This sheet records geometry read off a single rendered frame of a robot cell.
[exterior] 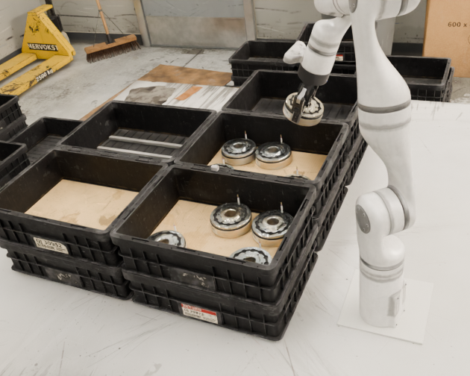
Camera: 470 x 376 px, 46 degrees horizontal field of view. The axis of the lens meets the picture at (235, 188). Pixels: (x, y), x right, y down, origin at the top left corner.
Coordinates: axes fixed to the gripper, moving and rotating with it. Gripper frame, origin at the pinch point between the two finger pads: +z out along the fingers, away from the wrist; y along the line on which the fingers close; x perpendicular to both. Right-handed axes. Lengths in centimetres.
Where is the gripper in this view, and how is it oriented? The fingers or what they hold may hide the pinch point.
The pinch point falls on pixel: (299, 112)
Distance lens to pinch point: 143.4
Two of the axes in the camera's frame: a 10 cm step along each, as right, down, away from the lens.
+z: -1.9, 6.9, 7.0
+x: -8.7, -4.5, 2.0
